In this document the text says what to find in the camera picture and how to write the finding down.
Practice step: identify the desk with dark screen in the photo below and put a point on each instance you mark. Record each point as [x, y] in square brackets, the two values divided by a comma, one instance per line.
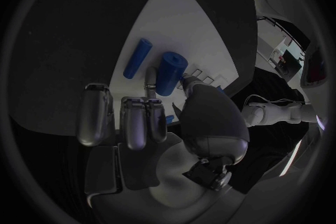
[288, 62]

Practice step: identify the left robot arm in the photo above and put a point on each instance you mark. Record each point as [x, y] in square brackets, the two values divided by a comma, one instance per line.
[278, 112]

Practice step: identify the long blue cylinder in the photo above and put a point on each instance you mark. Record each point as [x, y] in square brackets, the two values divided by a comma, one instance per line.
[137, 58]

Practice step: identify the blue plug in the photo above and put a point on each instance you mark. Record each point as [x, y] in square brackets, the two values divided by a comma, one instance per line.
[221, 89]

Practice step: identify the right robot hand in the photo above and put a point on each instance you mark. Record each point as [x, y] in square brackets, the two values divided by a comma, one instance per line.
[210, 119]

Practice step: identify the white task board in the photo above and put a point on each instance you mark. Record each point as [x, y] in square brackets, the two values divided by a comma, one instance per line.
[178, 24]

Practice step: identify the blue peg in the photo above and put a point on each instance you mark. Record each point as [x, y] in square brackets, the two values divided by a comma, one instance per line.
[170, 119]

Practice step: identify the thick blue cylinder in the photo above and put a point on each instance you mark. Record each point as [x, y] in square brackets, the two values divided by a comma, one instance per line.
[170, 72]

